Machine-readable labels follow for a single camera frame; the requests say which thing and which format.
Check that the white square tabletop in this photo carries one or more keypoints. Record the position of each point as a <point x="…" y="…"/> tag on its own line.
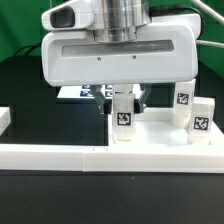
<point x="155" y="127"/>

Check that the white marker sheet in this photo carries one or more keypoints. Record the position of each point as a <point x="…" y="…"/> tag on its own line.
<point x="83" y="92"/>

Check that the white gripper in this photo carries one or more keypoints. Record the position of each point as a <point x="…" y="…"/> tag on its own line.
<point x="97" y="42"/>

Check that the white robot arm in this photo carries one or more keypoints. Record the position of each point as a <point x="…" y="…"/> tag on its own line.
<point x="119" y="42"/>

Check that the white U-shaped fence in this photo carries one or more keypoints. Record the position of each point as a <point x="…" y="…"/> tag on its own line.
<point x="113" y="158"/>

